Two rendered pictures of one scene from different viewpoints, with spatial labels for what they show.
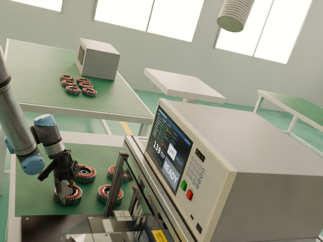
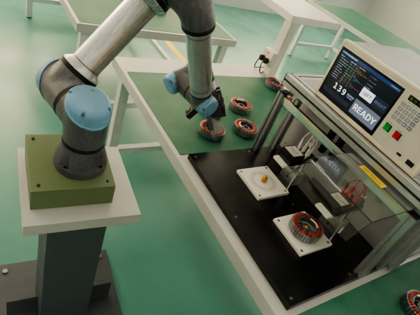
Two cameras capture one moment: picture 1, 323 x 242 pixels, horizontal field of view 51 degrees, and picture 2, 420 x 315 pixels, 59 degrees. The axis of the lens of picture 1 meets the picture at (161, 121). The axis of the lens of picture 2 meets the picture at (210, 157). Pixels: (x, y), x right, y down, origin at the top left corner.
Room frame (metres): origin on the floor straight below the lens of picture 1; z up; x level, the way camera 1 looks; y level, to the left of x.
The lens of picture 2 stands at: (-0.10, 0.62, 1.59)
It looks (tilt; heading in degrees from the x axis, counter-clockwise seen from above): 36 degrees down; 344
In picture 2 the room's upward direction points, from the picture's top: 22 degrees clockwise
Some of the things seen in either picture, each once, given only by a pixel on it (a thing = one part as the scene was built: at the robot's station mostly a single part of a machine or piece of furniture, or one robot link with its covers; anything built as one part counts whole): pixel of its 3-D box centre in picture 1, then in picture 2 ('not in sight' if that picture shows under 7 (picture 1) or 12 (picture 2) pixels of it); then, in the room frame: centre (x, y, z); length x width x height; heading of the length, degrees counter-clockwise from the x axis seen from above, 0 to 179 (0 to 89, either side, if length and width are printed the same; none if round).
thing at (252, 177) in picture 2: not in sight; (262, 182); (0.91, 0.10, 0.78); 0.15 x 0.15 x 0.01; 27
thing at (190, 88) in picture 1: (172, 119); (277, 45); (1.88, -0.06, 0.98); 0.37 x 0.35 x 0.46; 27
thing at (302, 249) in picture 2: not in sight; (302, 232); (0.70, -0.01, 0.78); 0.15 x 0.15 x 0.01; 27
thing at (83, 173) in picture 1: (83, 173); not in sight; (1.38, 0.28, 0.77); 0.11 x 0.11 x 0.04
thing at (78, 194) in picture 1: (68, 194); (212, 130); (1.19, 0.29, 0.77); 0.11 x 0.11 x 0.04
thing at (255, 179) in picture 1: (233, 163); (410, 103); (0.94, -0.24, 1.22); 0.44 x 0.39 x 0.20; 27
